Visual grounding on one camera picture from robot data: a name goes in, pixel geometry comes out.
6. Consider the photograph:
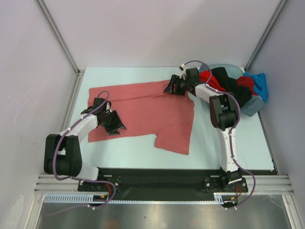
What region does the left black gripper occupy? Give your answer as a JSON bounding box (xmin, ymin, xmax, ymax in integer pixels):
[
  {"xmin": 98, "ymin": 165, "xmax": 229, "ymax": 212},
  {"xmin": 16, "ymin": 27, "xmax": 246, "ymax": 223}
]
[{"xmin": 100, "ymin": 110, "xmax": 126, "ymax": 135}]

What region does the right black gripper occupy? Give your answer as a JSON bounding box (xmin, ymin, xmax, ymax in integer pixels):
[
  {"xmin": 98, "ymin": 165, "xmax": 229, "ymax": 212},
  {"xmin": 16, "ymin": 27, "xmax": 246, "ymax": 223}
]
[{"xmin": 164, "ymin": 74, "xmax": 191, "ymax": 96}]

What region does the pink t shirt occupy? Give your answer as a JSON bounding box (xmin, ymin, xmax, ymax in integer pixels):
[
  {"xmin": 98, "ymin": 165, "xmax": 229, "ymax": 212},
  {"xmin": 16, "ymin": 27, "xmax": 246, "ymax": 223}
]
[{"xmin": 88, "ymin": 80, "xmax": 194, "ymax": 155}]

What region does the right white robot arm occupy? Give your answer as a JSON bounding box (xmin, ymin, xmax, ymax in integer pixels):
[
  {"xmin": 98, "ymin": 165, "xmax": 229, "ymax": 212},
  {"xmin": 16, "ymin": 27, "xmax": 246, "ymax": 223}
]
[{"xmin": 164, "ymin": 64, "xmax": 242, "ymax": 191}]

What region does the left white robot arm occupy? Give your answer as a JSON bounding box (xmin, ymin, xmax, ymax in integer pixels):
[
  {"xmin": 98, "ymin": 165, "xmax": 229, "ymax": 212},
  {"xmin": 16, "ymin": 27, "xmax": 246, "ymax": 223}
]
[{"xmin": 43, "ymin": 97, "xmax": 126, "ymax": 191}]

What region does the bright red t shirt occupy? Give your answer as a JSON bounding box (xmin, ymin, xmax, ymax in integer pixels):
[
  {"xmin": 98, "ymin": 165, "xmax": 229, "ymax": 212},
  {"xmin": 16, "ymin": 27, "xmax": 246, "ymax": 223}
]
[{"xmin": 199, "ymin": 68, "xmax": 229, "ymax": 92}]

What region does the black t shirt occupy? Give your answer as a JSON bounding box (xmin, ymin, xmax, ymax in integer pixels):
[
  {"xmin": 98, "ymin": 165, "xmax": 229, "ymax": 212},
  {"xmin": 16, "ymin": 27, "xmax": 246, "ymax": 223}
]
[{"xmin": 212, "ymin": 67, "xmax": 252, "ymax": 108}]

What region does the dark red t shirt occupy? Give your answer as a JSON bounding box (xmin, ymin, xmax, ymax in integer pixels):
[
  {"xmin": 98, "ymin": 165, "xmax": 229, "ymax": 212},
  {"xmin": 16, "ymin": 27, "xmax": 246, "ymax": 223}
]
[{"xmin": 236, "ymin": 75, "xmax": 257, "ymax": 95}]

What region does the grey blue t shirt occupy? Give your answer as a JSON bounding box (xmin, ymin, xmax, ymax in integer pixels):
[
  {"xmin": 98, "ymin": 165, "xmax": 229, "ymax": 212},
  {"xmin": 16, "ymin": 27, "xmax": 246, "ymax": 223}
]
[{"xmin": 198, "ymin": 64, "xmax": 265, "ymax": 117}]

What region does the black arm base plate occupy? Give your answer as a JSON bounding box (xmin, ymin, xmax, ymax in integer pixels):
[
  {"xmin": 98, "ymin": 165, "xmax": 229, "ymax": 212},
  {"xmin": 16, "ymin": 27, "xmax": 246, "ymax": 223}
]
[{"xmin": 47, "ymin": 167, "xmax": 278, "ymax": 202}]

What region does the left aluminium corner post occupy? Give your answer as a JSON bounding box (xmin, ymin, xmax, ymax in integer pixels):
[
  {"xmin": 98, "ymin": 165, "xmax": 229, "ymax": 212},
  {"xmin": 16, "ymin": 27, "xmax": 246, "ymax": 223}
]
[{"xmin": 35, "ymin": 0, "xmax": 84, "ymax": 77}]

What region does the aluminium corner post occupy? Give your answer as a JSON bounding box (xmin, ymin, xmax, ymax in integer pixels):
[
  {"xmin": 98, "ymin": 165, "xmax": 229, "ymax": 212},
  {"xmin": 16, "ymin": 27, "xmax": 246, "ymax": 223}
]
[
  {"xmin": 35, "ymin": 0, "xmax": 84, "ymax": 77},
  {"xmin": 244, "ymin": 0, "xmax": 289, "ymax": 71}
]

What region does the right aluminium corner post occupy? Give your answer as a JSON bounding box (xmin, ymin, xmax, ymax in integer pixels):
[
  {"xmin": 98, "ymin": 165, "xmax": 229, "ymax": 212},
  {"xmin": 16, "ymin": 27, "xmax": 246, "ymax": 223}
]
[{"xmin": 244, "ymin": 0, "xmax": 289, "ymax": 71}]

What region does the white slotted cable duct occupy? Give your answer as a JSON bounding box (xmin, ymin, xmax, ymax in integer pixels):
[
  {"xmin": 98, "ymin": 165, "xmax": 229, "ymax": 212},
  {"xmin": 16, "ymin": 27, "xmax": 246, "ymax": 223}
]
[{"xmin": 44, "ymin": 192, "xmax": 239, "ymax": 205}]

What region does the aluminium front frame rail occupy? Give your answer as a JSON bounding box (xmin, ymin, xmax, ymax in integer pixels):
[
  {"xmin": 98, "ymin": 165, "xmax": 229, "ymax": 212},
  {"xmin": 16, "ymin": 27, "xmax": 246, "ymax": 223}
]
[{"xmin": 34, "ymin": 175, "xmax": 294, "ymax": 195}]

